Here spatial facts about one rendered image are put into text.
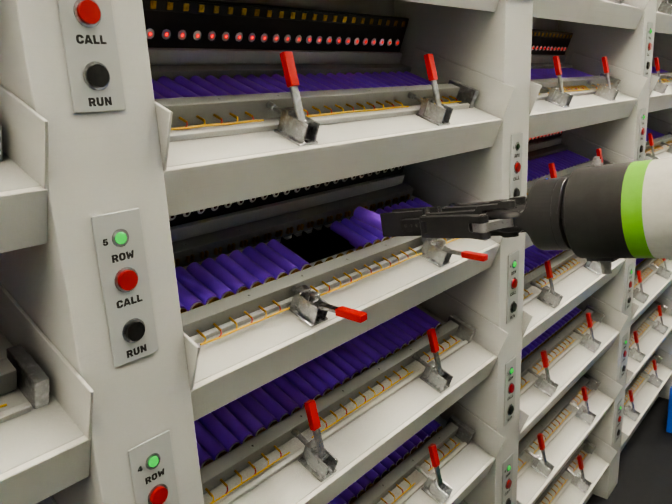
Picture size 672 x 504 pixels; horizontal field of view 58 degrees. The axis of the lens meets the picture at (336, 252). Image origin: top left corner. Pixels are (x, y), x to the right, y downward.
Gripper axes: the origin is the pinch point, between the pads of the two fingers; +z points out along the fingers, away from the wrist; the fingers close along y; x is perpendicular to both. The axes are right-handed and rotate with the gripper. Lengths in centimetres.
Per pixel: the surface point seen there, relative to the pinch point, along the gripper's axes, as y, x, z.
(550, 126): 48.2, 8.2, 1.3
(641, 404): 134, -86, 16
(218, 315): -26.3, -4.3, 6.4
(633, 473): 114, -99, 14
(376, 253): 0.0, -4.0, 6.3
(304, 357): -17.7, -11.7, 4.2
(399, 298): -0.5, -9.9, 3.2
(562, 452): 64, -67, 13
